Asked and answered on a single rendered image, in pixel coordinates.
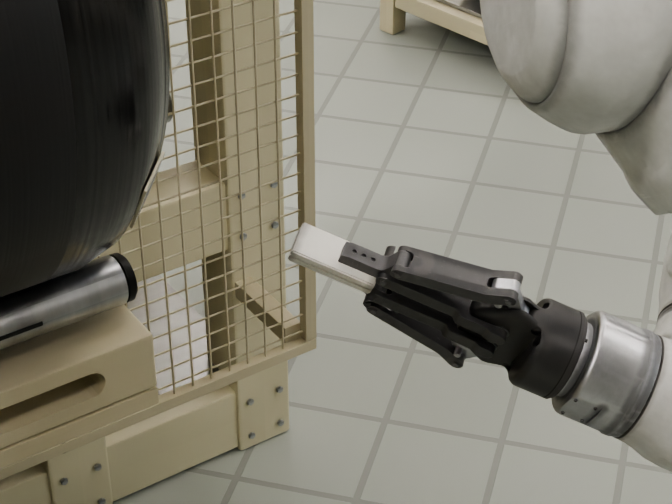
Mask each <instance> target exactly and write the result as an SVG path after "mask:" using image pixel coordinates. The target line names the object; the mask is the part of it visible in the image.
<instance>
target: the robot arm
mask: <svg viewBox="0 0 672 504"><path fill-rule="evenodd" d="M480 8H481V16H482V22H483V28H484V32H485V36H486V40H487V43H488V46H489V49H490V52H491V54H492V57H493V59H494V62H495V64H496V67H497V69H498V71H499V73H500V74H501V76H502V77H503V79H504V80H505V81H506V82H507V84H508V85H509V86H510V87H511V88H512V90H513V91H514V93H515V94H516V96H517V97H518V98H519V99H520V101H521V102H522V103H523V104H524V105H525V106H526V107H527V108H528V109H529V110H531V111H532V112H534V113H535V114H537V115H538V116H540V117H541V118H543V119H544V120H546V121H548V122H549V123H551V124H553V125H555V126H557V127H558V128H560V129H563V130H565V131H567V132H570V133H574V134H583V135H585V134H594V133H595V134H596V136H597V137H598V138H599V140H600V141H601V143H602V144H603V145H604V147H605V148H606V149H607V151H608V152H609V154H610V155H611V156H612V158H613V159H614V161H615V162H616V163H617V165H618V166H619V168H620V169H621V170H622V172H623V173H624V176H625V179H626V181H627V183H628V184H629V186H630V188H631V190H632V191H633V192H634V193H635V194H636V196H637V197H638V198H639V199H640V200H641V201H642V202H643V203H644V204H645V205H646V206H647V207H648V208H649V209H650V210H651V211H652V212H653V213H654V214H655V215H661V214H668V213H671V214H672V0H480ZM395 248H396V246H388V247H387V248H386V251H385V254H384V255H381V254H378V253H376V252H374V251H371V250H369V249H367V248H364V247H362V246H359V245H357V244H355V243H352V242H349V241H347V240H344V239H342V238H340V237H337V236H335V235H333V234H330V233H328V232H326V231H323V230H321V229H319V228H316V227H314V226H312V225H309V224H307V223H305V222H304V223H302V225H301V227H300V229H299V231H298V233H297V236H296V238H295V241H294V244H293V246H292V249H291V251H290V254H289V257H288V259H289V261H292V262H294V263H296V264H299V265H301V266H303V267H306V268H308V269H310V270H313V271H315V272H317V273H320V274H322V275H324V276H327V277H329V278H332V279H334V280H336V281H339V282H341V283H343V284H346V285H348V286H350V287H353V288H355V289H357V290H360V291H362V292H364V293H365V294H366V295H365V298H364V301H363V305H364V306H365V307H366V310H367V311H368V312H369V313H370V314H372V315H373V316H375V317H377V318H379V319H380V320H382V321H384V322H385V323H387V324H389V325H390V326H392V327H394V328H396V329H397V330H399V331H401V332H402V333H404V334H406V335H407V336H409V337H411V338H413V339H414V340H416V341H418V342H419V343H421V344H423V345H424V346H426V347H428V348H430V349H431V350H433V351H435V352H436V353H438V354H439V355H440V356H441V357H442V358H443V359H444V360H445V361H446V362H447V363H448V364H449V365H451V366H452V367H454V368H461V367H463V364H464V360H465V359H467V358H473V357H478V358H479V359H480V360H482V361H484V362H487V363H492V364H497V365H502V366H504V367H505V368H506V370H507V372H508V378H509V381H510V382H511V383H512V384H513V385H514V386H516V387H519V388H521V389H524V390H526V391H528V392H531V393H533V394H535V395H538V396H540V397H543V398H545V399H549V398H552V406H553V408H554V410H555V412H557V413H558V414H560V415H562V416H565V417H567V418H569V419H572V420H574V421H577V422H579V423H581V424H584V425H586V426H588V427H591V428H593V429H595V430H598V431H600V433H602V434H604V435H606V436H612V437H614V438H616V439H618V440H620V441H622V442H624V443H625V444H627V445H628V446H630V447H631V448H633V449H634V450H635V451H636V452H637V453H638V454H639V455H641V456H642V457H643V458H645V459H646V460H648V461H650V462H652V463H654V464H655V465H657V466H659V467H661V468H663V469H665V470H668V471H670V472H672V230H671V234H670V238H669V242H668V246H667V250H666V254H665V259H664V264H663V269H662V275H661V282H660V288H659V310H658V317H657V323H656V327H655V330H654V332H653V331H651V330H648V329H645V328H641V327H638V326H636V325H634V324H631V323H629V322H627V321H624V320H622V319H620V318H617V317H615V316H613V315H610V314H608V313H606V312H603V311H594V312H592V313H590V314H589V315H588V316H587V317H586V316H585V314H584V313H583V312H581V311H579V310H576V309H574V308H572V307H570V306H567V305H565V304H563V303H560V302H558V301H556V300H553V299H551V298H545V299H542V300H541V301H539V302H538V303H537V304H535V303H534V302H533V301H532V300H531V299H529V298H527V297H525V296H523V295H522V292H521V289H520V288H521V284H522V281H523V275H522V274H521V273H519V272H516V271H504V270H492V269H489V268H485V267H481V266H478V265H474V264H471V263H467V262H463V261H460V260H456V259H453V258H449V257H445V256H442V255H438V254H435V253H431V252H427V251H424V250H420V249H416V248H413V247H409V246H405V245H402V246H400V247H399V248H398V251H397V252H396V253H394V251H395ZM411 261H412V262H411Z"/></svg>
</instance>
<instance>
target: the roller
mask: <svg viewBox="0 0 672 504"><path fill-rule="evenodd" d="M137 291H138V287H137V280H136V277H135V273H134V271H133V269H132V266H131V265H130V263H129V261H128V260H127V259H126V258H125V257H124V256H123V255H121V254H119V253H113V254H110V255H106V256H103V257H100V258H97V259H95V260H92V261H90V262H89V263H88V264H86V265H85V266H84V267H82V268H80V269H78V270H76V271H73V272H71V273H68V274H65V275H62V276H59V277H56V278H54V279H51V280H48V281H45V282H42V283H40V284H37V285H34V286H31V287H28V288H25V289H23V290H20V291H17V292H14V293H11V294H8V295H6V296H3V297H0V350H2V349H5V348H8V347H10V346H13V345H16V344H19V343H21V342H24V341H27V340H29V339H32V338H35V337H37V336H40V335H43V334H45V333H48V332H51V331H53V330H56V329H59V328H61V327H64V326H67V325H70V324H72V323H75V322H78V321H80V320H83V319H86V318H88V317H91V316H94V315H96V314H99V313H102V312H104V311H107V310H110V309H112V308H115V307H118V306H121V305H123V304H126V303H127V302H130V301H132V300H134V299H135V297H136V294H137Z"/></svg>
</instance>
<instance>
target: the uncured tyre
mask: <svg viewBox="0 0 672 504"><path fill-rule="evenodd" d="M169 87H170V61H169V40H168V26H167V16H166V7H165V0H0V297H3V296H6V295H8V294H11V293H14V292H17V291H20V290H23V289H25V288H28V287H31V286H34V285H37V284H40V283H42V282H45V281H48V280H51V279H54V278H56V277H59V276H62V275H65V274H68V273H71V272H73V271H76V270H78V269H80V268H82V267H84V266H85V265H86V264H88V263H89V262H90V261H92V260H93V259H95V258H96V257H97V256H99V255H100V254H102V253H103V252H104V251H106V250H107V249H109V248H110V247H111V246H113V245H114V244H115V243H116V242H117V241H118V240H119V239H120V238H121V237H122V236H123V234H124V233H125V231H126V230H127V228H128V226H129V224H130V223H131V220H132V218H133V216H134V214H135V212H136V209H137V206H138V204H139V201H140V199H141V196H142V193H143V191H144V189H145V187H146V184H147V182H148V180H149V178H150V176H151V174H152V171H153V169H154V167H155V165H156V163H157V161H158V159H159V156H160V154H161V150H162V146H163V142H164V137H165V131H166V125H167V117H168V106H169Z"/></svg>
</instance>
